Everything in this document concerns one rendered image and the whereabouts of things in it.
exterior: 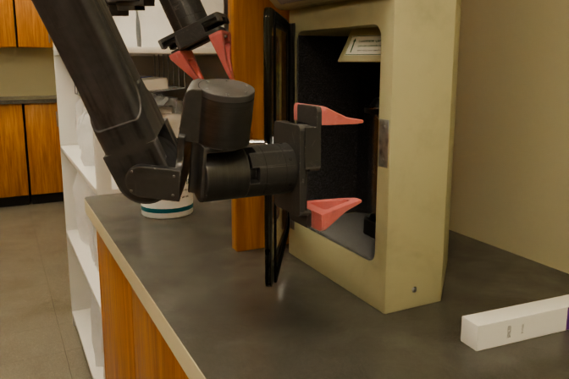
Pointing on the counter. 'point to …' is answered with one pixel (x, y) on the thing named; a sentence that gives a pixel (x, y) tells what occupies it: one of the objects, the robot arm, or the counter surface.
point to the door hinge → (292, 85)
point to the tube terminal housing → (401, 132)
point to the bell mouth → (362, 46)
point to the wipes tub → (161, 210)
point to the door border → (271, 143)
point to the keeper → (383, 143)
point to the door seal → (273, 132)
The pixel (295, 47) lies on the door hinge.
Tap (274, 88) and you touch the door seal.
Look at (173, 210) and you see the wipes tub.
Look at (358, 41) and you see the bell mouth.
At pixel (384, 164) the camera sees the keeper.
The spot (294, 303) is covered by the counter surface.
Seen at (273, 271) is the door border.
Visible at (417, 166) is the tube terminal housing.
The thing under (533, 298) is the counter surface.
